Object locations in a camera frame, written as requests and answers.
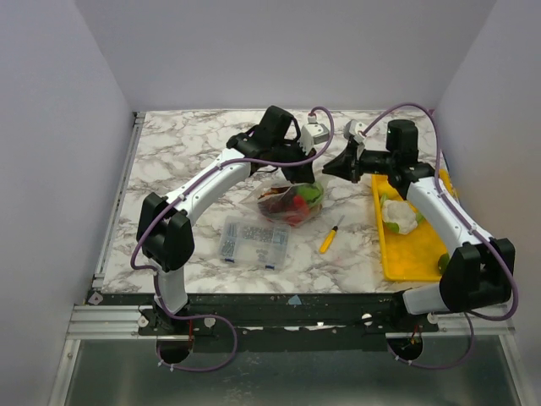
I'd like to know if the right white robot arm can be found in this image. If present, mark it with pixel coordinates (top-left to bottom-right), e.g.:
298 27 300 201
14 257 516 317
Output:
323 119 518 332

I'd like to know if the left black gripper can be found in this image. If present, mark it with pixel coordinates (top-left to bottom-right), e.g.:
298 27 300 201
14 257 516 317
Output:
270 137 317 185

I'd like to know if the white cauliflower toy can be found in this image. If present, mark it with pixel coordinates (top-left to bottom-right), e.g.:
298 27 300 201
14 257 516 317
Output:
380 194 424 235

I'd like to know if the yellow plastic tray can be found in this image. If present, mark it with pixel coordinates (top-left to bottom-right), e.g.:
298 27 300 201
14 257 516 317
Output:
371 174 447 283

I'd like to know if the green yellow lemon toy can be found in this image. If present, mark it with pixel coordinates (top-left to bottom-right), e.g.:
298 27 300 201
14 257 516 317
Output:
437 253 451 276

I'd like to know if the red bell pepper toy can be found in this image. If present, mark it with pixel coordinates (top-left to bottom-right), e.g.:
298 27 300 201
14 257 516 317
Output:
266 211 309 228

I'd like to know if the clear zip top bag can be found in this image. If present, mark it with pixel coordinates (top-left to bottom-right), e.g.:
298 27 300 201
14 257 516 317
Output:
241 180 326 228

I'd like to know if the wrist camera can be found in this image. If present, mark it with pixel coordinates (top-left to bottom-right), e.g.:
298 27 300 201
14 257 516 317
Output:
343 120 367 145
298 114 330 156

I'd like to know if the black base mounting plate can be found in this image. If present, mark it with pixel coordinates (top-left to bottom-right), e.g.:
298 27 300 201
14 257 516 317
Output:
139 294 438 353

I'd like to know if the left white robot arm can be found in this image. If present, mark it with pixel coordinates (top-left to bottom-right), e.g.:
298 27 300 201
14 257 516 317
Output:
134 106 316 334

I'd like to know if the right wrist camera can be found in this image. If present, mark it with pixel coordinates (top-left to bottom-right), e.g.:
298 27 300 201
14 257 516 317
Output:
343 120 367 145

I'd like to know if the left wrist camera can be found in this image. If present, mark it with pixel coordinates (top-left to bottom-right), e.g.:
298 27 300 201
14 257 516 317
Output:
298 114 330 156

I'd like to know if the yellow handle screwdriver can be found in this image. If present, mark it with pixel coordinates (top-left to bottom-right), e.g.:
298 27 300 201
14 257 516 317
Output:
319 215 345 254

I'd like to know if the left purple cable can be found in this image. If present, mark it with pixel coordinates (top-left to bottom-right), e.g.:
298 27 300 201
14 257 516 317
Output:
129 106 334 318

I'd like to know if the clear screw organizer box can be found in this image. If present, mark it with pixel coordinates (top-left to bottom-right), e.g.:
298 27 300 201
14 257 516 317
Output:
217 216 291 270

